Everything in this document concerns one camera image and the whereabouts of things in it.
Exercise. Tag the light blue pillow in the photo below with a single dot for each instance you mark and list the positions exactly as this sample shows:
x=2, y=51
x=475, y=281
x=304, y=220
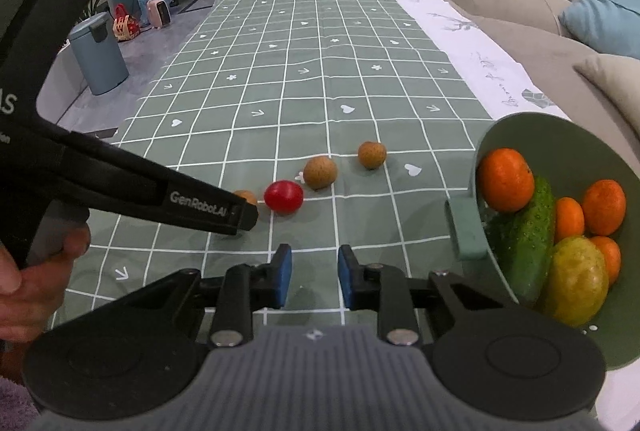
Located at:
x=605, y=18

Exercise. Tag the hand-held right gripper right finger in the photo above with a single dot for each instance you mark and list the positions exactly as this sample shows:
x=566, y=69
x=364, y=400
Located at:
x=347, y=281

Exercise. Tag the brown longan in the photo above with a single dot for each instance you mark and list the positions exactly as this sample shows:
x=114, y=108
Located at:
x=371, y=155
x=320, y=172
x=246, y=197

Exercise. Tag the beige sofa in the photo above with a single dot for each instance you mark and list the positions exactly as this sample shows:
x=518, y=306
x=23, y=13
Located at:
x=500, y=1

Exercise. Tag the green yellow mango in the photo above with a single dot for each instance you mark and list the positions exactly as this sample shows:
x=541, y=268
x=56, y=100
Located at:
x=575, y=283

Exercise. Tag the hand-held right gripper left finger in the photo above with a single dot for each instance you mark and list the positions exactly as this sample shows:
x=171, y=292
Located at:
x=282, y=278

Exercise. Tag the red patterned bag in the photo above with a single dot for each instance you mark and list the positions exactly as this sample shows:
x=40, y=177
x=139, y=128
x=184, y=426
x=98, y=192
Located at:
x=125, y=26

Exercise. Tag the purple fuzzy garment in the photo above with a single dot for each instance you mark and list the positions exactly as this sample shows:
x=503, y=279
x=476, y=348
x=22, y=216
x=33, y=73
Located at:
x=12, y=403

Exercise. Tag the beige pillow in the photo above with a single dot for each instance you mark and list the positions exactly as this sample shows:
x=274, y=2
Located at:
x=615, y=86

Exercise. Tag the large orange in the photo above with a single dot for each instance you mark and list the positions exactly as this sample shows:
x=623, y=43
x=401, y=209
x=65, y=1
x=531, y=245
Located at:
x=505, y=179

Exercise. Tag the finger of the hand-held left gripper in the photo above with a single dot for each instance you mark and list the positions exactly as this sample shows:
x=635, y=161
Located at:
x=200, y=206

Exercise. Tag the pink space heater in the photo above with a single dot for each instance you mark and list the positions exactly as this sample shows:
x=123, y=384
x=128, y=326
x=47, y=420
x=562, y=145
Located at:
x=159, y=15

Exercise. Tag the red cherry tomato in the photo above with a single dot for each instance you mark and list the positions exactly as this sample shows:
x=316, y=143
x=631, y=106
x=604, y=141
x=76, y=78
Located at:
x=283, y=196

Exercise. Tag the green plastic colander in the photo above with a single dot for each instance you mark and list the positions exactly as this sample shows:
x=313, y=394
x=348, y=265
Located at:
x=575, y=151

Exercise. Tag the person's left hand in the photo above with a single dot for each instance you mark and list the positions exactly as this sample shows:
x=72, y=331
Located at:
x=40, y=301

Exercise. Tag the green cucumber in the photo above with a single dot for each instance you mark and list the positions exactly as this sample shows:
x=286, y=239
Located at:
x=525, y=246

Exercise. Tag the grey blue trash bin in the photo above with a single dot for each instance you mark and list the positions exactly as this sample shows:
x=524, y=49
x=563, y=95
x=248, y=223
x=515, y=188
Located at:
x=100, y=58

